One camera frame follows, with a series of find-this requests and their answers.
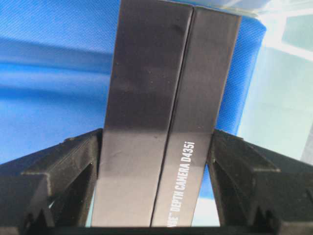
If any blue liner in case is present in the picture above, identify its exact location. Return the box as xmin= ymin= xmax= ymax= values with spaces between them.
xmin=0 ymin=0 xmax=267 ymax=167

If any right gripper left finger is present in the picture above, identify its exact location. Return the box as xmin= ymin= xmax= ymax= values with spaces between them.
xmin=0 ymin=129 xmax=103 ymax=229

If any clear plastic storage case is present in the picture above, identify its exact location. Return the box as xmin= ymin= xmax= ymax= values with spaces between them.
xmin=195 ymin=0 xmax=313 ymax=169

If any black RealSense box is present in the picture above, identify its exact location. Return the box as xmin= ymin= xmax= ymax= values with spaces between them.
xmin=91 ymin=0 xmax=242 ymax=227

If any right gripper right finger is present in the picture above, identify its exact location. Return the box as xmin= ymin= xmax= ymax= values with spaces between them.
xmin=207 ymin=130 xmax=313 ymax=229

